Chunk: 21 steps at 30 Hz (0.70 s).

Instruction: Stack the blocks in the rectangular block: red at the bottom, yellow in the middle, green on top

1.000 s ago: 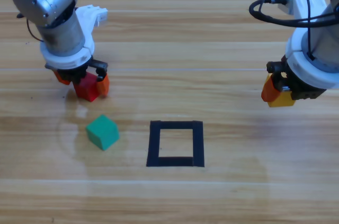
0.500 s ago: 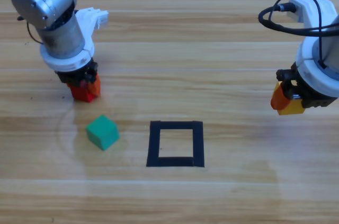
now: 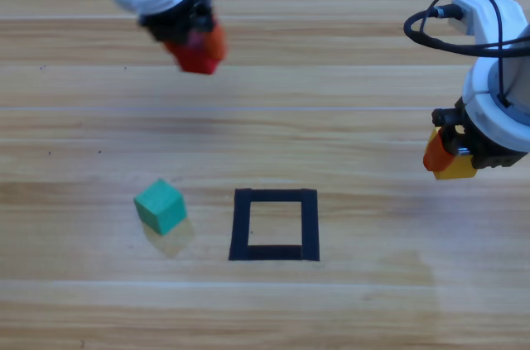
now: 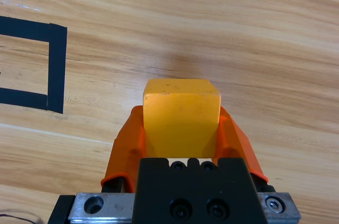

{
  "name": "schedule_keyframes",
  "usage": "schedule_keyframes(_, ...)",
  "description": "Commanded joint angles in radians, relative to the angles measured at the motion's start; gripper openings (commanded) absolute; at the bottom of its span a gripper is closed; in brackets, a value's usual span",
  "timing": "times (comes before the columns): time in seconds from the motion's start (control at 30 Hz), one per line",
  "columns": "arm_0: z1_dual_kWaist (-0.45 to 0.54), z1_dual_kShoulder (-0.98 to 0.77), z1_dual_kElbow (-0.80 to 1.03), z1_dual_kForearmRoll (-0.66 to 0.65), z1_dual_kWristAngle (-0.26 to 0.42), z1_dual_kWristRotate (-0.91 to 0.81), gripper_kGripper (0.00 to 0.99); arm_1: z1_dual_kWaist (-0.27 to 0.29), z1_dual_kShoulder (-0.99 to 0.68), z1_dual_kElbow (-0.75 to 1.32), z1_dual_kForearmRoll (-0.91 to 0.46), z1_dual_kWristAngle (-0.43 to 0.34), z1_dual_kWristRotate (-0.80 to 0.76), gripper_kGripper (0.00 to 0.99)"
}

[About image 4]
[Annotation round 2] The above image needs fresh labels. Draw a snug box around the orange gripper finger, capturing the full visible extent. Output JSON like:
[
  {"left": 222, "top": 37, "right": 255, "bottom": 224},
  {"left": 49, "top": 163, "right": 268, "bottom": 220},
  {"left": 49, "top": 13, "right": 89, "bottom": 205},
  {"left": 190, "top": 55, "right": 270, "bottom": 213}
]
[
  {"left": 100, "top": 105, "right": 148, "bottom": 194},
  {"left": 216, "top": 106, "right": 278, "bottom": 194}
]

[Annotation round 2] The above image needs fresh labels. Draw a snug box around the yellow wooden cube block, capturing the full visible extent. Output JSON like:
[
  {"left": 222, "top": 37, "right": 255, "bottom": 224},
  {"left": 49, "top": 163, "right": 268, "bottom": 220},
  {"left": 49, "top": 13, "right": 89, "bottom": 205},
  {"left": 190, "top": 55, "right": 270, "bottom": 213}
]
[{"left": 142, "top": 78, "right": 222, "bottom": 159}]

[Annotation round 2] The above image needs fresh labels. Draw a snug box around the black tape square outline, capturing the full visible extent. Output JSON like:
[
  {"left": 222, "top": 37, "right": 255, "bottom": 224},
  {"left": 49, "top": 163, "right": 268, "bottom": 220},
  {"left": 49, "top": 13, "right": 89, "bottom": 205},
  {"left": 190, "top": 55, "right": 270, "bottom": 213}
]
[{"left": 0, "top": 16, "right": 68, "bottom": 114}]

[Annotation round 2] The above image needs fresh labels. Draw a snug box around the thin black cable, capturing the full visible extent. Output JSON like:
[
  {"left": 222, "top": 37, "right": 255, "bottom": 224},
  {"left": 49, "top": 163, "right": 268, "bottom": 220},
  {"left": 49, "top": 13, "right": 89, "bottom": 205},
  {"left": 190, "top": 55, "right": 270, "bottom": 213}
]
[{"left": 0, "top": 209, "right": 42, "bottom": 224}]

